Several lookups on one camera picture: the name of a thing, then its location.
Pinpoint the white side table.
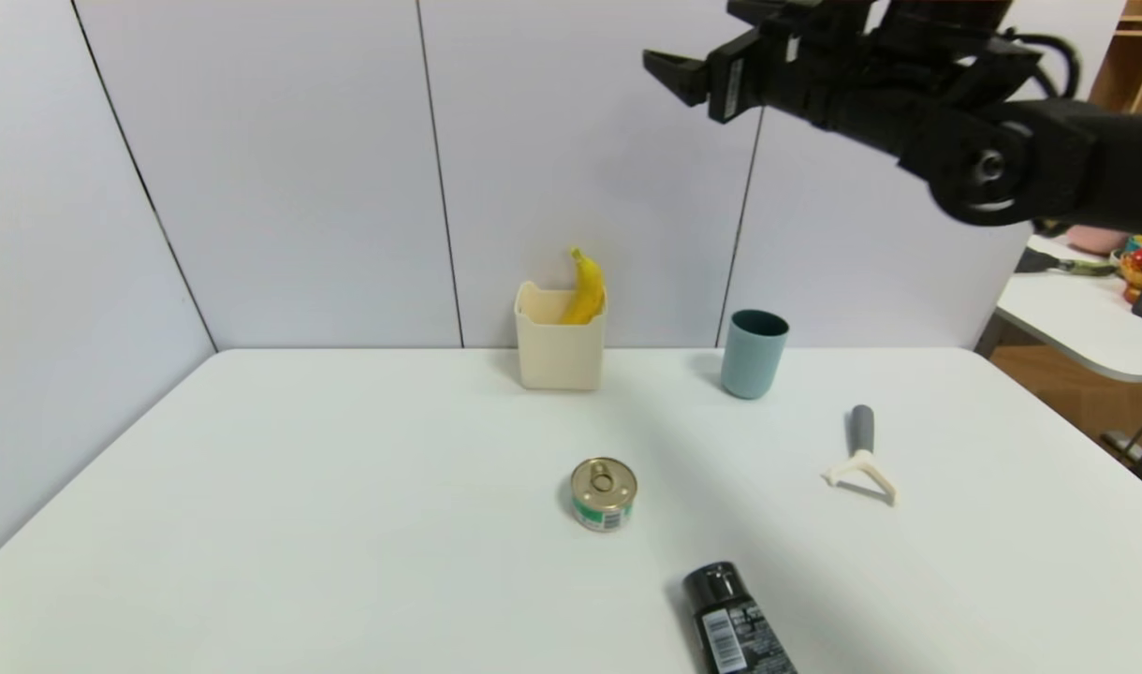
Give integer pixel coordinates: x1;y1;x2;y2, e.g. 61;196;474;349
974;234;1142;383

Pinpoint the small green labelled tin can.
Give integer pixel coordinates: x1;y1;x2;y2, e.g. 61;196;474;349
570;457;639;533

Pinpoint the yellow banana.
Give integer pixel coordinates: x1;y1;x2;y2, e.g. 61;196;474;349
560;247;607;326

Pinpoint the cream white plastic box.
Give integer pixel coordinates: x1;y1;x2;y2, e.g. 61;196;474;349
514;281;608;391

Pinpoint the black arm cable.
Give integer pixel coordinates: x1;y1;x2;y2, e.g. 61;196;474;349
1002;33;1083;100

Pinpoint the wooden shelf unit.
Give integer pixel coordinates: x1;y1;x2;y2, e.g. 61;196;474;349
1091;0;1142;113

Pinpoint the black tube with barcode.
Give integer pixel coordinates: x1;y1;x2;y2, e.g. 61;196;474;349
681;561;798;674

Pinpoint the green and black tool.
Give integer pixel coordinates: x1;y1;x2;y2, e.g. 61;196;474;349
1014;249;1117;278

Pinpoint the pink bowl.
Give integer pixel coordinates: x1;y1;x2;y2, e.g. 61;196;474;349
1065;225;1130;256

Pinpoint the teal blue plastic cup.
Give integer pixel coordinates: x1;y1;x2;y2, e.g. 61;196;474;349
720;310;791;401

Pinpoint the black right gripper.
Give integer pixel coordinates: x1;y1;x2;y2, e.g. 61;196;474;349
642;23;834;128

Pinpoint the grey handled white peeler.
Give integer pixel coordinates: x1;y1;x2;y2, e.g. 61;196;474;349
821;404;900;507

